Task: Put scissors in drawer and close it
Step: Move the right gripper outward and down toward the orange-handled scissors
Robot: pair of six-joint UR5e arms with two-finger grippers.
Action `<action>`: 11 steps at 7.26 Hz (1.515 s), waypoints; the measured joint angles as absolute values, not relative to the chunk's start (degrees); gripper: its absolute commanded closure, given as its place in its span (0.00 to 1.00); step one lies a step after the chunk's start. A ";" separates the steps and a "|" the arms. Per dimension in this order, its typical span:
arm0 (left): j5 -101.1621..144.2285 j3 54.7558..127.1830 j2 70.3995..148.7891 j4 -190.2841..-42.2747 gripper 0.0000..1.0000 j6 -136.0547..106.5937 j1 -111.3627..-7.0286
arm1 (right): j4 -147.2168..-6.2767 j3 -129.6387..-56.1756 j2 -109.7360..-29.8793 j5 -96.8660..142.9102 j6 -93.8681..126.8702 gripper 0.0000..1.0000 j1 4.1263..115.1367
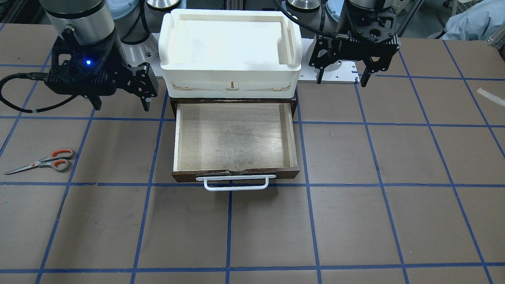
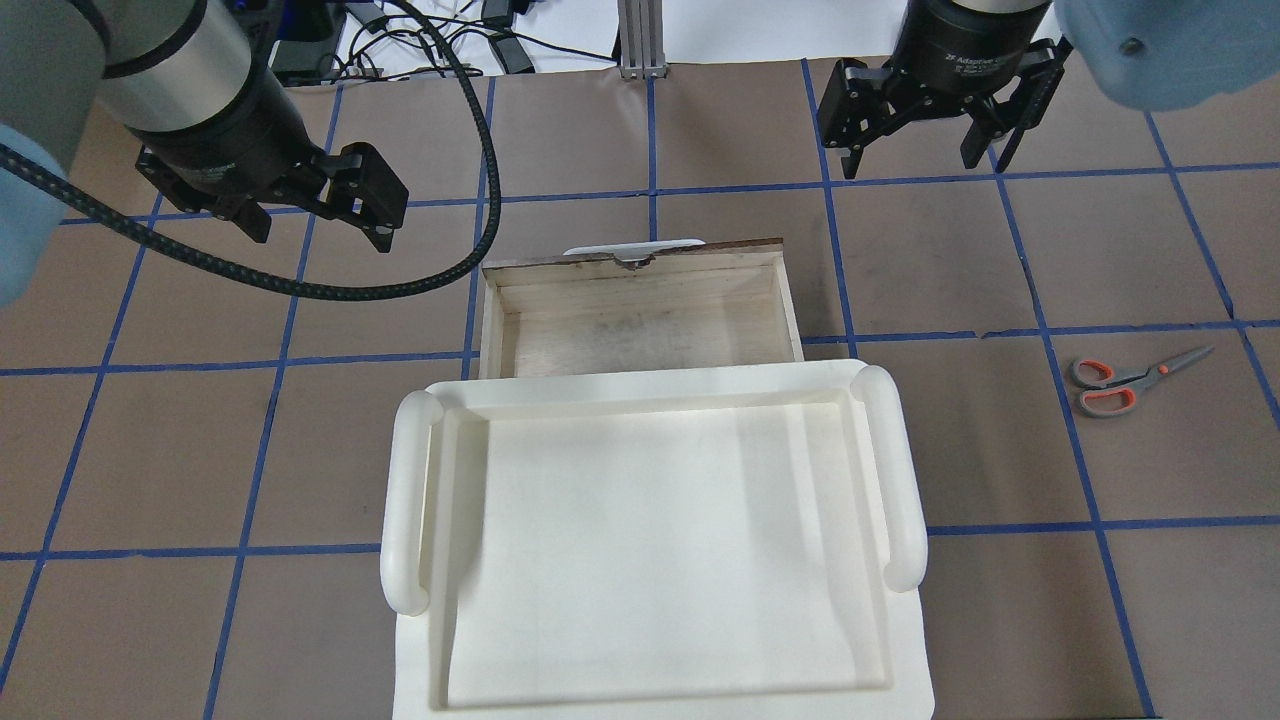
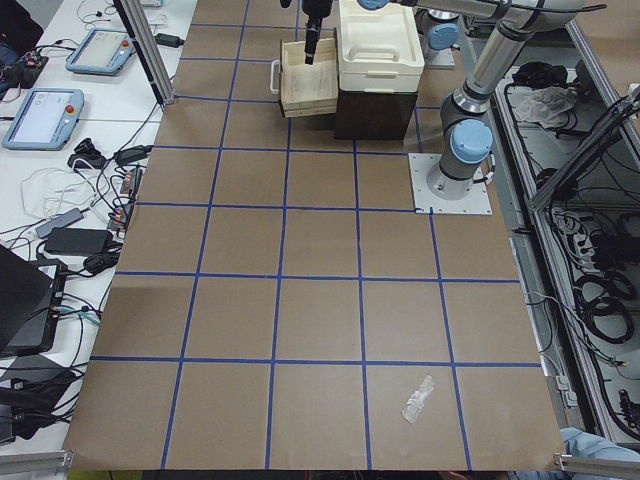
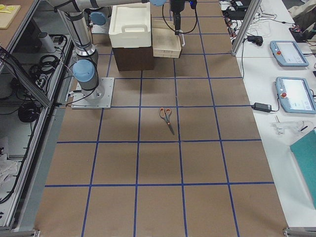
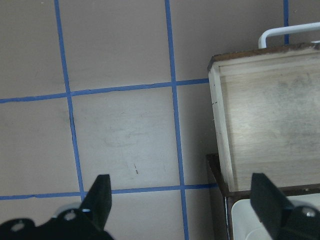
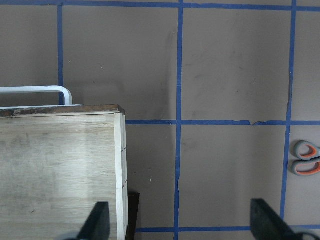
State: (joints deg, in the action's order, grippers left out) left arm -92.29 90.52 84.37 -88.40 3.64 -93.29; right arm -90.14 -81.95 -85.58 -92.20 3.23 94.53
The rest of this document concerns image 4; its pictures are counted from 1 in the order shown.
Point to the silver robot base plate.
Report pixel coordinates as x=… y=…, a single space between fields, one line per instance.
x=100 y=98

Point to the blue teach pendant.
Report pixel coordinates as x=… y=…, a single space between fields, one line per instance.
x=288 y=53
x=295 y=95

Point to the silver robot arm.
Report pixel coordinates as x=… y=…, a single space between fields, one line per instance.
x=85 y=69
x=99 y=16

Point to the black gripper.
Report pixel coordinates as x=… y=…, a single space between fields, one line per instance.
x=177 y=7

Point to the aluminium frame post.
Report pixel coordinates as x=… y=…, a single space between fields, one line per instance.
x=249 y=16

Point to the clear plastic piece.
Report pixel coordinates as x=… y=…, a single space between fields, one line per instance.
x=297 y=127

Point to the dark brown drawer cabinet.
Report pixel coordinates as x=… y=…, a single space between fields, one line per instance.
x=134 y=59

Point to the white crumpled cloth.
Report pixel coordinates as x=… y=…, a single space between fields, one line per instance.
x=8 y=169

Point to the wooden drawer white handle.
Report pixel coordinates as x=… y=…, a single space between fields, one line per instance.
x=165 y=43

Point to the orange grey scissors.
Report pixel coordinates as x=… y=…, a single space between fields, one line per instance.
x=165 y=114

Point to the black power adapter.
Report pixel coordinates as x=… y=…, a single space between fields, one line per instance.
x=262 y=107

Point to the teal box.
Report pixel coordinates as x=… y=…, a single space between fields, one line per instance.
x=304 y=151

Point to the blue teach pendant near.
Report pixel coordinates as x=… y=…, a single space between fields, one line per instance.
x=295 y=95

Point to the white plastic tray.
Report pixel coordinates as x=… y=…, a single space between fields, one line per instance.
x=130 y=26

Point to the grey cylinder bottle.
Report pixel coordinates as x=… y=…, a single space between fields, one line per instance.
x=47 y=42

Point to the blue teach pendant far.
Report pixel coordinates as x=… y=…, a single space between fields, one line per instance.
x=288 y=53

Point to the wooden board yellow parts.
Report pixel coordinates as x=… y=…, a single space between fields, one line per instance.
x=7 y=14

